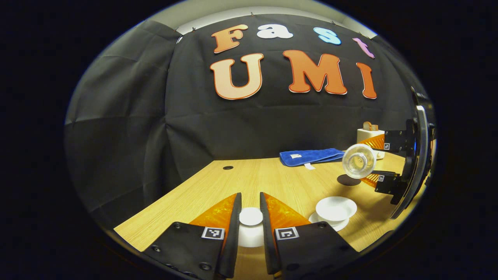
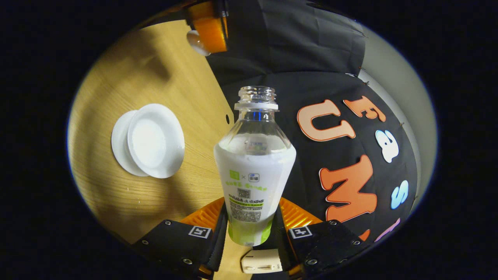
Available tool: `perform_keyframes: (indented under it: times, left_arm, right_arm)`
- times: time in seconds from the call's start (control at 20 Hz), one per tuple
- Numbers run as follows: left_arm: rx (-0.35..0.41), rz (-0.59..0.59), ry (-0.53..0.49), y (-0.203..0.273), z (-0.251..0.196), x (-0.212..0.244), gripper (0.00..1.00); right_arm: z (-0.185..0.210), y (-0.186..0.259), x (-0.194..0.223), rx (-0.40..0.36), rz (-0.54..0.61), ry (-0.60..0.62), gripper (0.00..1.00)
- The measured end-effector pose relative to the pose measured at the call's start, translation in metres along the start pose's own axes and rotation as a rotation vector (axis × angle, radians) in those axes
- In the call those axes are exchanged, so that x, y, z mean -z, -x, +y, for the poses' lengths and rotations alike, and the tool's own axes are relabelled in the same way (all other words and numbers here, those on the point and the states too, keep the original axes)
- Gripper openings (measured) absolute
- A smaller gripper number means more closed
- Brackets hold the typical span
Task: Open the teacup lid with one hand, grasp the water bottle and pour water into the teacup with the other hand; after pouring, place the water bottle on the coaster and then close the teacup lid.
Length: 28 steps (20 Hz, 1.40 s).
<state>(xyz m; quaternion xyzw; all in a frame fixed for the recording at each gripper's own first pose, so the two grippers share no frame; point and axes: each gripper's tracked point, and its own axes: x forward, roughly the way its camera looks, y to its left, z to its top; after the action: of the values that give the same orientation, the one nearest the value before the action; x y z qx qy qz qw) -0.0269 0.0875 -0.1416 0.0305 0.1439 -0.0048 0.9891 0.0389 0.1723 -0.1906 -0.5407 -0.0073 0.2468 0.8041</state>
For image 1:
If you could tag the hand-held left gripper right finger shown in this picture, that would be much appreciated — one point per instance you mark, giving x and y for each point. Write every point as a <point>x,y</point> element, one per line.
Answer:
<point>266,233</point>

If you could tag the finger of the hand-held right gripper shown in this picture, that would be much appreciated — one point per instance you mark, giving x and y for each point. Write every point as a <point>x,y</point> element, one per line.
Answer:
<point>387,182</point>
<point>397,140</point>

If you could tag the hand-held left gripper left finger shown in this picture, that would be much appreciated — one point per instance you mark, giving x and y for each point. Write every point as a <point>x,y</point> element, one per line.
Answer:
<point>232,233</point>

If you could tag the white teacup lid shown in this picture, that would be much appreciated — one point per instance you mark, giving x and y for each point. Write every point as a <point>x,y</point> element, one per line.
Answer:
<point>251,217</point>

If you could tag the clear plastic water bottle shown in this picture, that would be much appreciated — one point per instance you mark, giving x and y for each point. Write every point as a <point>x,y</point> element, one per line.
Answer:
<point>358,160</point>

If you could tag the dark round coaster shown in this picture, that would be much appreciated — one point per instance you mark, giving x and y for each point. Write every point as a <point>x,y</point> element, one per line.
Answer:
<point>344,181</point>

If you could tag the white teacup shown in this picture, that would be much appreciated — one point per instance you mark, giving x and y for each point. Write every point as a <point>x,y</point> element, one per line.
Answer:
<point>335,207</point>

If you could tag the toast slices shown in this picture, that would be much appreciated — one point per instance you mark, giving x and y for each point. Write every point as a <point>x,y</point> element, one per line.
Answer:
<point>369,126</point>

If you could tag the white toaster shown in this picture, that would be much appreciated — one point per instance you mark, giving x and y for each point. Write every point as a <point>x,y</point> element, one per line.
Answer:
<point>363,137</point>

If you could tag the white saucer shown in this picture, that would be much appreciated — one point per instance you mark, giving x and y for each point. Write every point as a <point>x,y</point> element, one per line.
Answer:
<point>342,225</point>

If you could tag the blue folded towel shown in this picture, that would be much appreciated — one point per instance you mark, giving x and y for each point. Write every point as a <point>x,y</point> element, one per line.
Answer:
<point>311,155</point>

